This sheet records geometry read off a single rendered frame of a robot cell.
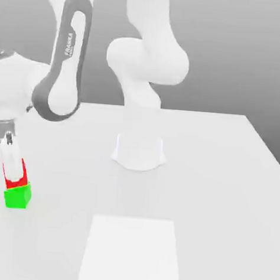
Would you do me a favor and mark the small green cube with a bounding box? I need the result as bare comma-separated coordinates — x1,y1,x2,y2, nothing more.
2,179,33,211

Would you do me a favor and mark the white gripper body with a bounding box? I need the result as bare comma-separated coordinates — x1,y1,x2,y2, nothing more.
0,136,28,184

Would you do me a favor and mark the small red cube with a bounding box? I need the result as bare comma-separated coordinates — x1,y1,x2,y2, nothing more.
0,156,32,192

